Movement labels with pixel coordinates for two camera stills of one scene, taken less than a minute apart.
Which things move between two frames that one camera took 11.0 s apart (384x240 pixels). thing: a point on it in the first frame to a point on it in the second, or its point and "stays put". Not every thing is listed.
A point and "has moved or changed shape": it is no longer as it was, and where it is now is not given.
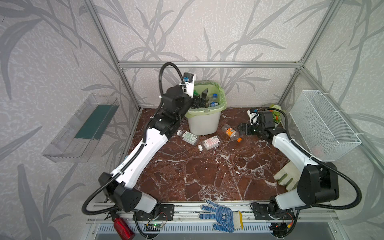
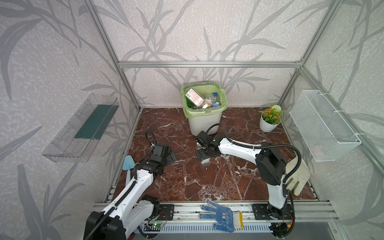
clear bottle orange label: [230, 132] to [207, 103]
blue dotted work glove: [231, 220] stays put
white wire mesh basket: [325, 132] stays put
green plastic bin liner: [216, 101] stays put
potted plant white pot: [276, 116] stays put
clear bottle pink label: [209, 143] has moved or changed shape
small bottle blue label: [214, 101] stays put
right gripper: [248, 129] to [203, 151]
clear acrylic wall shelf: [78, 136] stays put
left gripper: [197, 100] to [169, 154]
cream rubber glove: [288, 175] stays put
